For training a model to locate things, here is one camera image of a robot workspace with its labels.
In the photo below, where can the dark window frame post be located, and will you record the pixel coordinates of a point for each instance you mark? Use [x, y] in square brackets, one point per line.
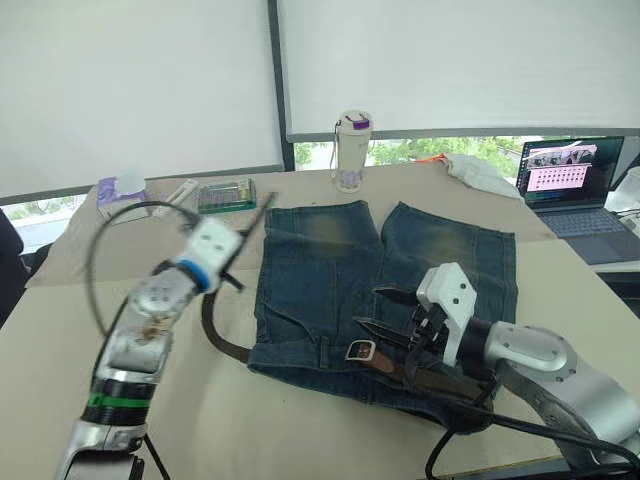
[280, 85]

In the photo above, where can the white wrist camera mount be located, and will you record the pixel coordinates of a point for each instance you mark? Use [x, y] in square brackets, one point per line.
[450, 305]
[215, 245]

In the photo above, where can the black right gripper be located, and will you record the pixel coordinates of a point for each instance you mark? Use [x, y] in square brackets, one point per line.
[426, 331]

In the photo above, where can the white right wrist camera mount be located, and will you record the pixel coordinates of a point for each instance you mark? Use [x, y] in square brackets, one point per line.
[450, 305]

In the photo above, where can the grey open laptop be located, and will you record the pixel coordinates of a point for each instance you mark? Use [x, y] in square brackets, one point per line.
[590, 225]

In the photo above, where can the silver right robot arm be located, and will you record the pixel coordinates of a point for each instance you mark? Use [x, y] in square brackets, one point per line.
[540, 350]

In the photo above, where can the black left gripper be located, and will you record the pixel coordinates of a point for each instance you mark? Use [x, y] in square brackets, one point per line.
[234, 256]

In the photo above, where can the purple tissue box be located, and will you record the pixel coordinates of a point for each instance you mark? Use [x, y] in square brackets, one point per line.
[117, 197]

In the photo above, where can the small white carton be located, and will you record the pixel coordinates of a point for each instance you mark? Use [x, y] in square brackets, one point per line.
[183, 191]

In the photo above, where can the green clear-lid parts box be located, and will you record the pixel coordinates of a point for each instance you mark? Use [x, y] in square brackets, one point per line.
[225, 196]

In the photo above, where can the tan table cover sheet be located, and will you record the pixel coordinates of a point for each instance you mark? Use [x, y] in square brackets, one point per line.
[75, 250]

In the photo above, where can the blue denim shorts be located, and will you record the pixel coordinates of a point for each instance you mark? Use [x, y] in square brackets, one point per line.
[310, 280]

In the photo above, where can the white bottle with purple lid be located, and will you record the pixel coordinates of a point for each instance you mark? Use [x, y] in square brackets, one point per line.
[351, 155]

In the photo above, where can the white roller blind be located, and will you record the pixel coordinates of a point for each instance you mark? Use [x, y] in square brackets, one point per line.
[135, 85]
[450, 60]

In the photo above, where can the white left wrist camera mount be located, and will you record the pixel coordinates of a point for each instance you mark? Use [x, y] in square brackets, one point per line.
[215, 245]

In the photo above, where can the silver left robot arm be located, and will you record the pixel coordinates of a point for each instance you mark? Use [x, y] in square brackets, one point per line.
[125, 350]

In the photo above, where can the brown belt with silver buckle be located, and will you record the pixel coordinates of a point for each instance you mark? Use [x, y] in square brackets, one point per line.
[225, 346]

